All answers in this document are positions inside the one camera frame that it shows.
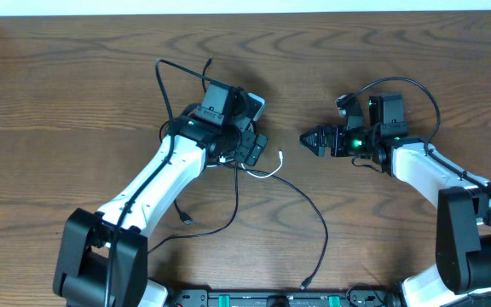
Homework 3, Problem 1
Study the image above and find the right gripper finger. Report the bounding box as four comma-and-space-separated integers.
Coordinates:
303, 138, 328, 157
299, 125, 332, 143

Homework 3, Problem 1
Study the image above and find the black and white USB cable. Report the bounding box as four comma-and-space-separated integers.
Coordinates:
217, 148, 285, 180

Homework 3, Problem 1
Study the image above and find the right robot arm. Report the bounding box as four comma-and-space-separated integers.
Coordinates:
299, 94, 491, 306

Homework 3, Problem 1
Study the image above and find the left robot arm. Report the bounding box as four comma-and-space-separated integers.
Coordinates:
53, 81, 267, 306

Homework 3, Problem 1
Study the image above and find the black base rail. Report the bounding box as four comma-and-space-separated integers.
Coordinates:
142, 279, 491, 307

